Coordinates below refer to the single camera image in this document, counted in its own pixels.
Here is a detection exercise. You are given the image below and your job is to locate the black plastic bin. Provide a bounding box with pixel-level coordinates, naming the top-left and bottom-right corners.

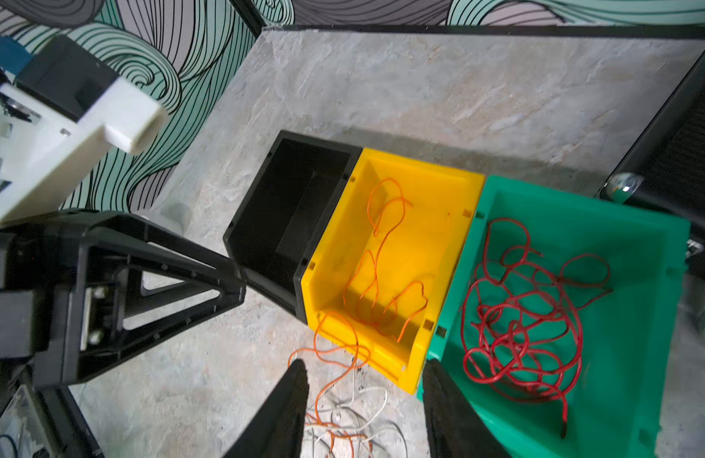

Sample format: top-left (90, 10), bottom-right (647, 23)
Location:
top-left (223, 131), bottom-right (362, 324)

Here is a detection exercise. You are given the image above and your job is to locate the red cable in green bin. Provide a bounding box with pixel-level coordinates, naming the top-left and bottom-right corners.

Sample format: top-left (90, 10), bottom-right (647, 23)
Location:
top-left (459, 216), bottom-right (614, 439)

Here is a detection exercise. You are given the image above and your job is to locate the green plastic bin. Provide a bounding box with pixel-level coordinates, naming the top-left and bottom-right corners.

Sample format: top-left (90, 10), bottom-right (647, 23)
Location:
top-left (427, 177), bottom-right (690, 457)

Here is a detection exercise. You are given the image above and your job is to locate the orange cable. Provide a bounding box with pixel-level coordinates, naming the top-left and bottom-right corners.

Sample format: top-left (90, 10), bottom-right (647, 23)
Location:
top-left (288, 176), bottom-right (431, 458)

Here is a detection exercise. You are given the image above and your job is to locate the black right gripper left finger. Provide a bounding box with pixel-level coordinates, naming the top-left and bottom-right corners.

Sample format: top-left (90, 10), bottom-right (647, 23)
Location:
top-left (224, 360), bottom-right (310, 458)

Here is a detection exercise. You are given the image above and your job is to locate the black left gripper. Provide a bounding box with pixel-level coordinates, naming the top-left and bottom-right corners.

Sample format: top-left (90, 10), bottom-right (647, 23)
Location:
top-left (0, 210), bottom-right (247, 387)

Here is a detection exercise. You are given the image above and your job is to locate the yellow plastic bin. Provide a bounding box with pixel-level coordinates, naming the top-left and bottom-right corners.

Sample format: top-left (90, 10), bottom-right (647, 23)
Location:
top-left (301, 148), bottom-right (485, 394)

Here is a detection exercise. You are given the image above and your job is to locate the black corner frame post left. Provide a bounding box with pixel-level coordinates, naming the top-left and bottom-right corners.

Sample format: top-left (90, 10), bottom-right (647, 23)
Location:
top-left (230, 0), bottom-right (266, 38)

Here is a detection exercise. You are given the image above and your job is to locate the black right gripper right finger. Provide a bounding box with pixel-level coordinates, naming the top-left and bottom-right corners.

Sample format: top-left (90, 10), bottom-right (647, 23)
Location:
top-left (422, 359), bottom-right (510, 457)

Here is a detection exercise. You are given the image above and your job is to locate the white cable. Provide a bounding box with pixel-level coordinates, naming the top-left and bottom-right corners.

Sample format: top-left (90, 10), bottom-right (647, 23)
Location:
top-left (294, 357), bottom-right (410, 458)

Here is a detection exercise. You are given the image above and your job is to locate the black ribbed carrying case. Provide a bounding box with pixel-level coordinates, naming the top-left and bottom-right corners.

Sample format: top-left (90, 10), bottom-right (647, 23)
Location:
top-left (598, 50), bottom-right (705, 279)

